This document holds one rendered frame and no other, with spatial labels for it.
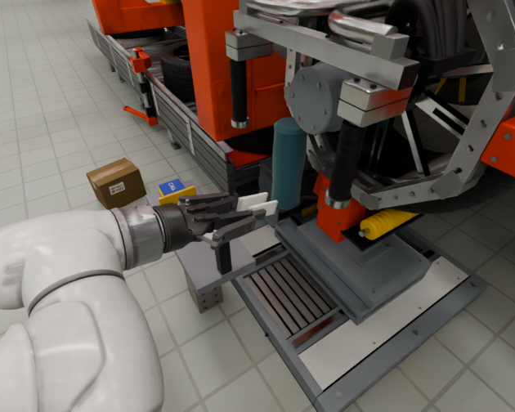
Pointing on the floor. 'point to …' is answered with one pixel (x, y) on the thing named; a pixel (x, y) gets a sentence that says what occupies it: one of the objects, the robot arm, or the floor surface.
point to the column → (205, 297)
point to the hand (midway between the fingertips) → (257, 206)
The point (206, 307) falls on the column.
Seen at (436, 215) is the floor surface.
